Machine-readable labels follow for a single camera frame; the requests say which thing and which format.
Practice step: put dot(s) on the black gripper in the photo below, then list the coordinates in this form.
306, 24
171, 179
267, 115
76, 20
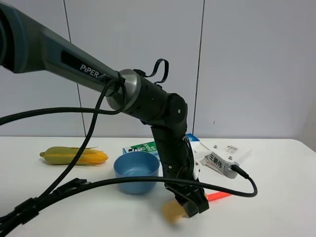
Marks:
177, 161

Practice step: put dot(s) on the yellow spatula with orange handle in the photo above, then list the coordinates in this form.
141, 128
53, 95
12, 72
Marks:
174, 212

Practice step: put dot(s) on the blue plastic bowl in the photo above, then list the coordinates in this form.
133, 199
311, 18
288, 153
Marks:
136, 164

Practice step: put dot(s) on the blue green toothpaste box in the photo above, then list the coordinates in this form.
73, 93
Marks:
150, 147

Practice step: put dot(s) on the white cardboard box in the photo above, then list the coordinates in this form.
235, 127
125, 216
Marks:
221, 156

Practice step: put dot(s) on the yellow corn cob with husk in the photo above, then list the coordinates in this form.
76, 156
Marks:
64, 155

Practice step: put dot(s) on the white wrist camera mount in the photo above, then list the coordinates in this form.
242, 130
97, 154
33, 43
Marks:
202, 146

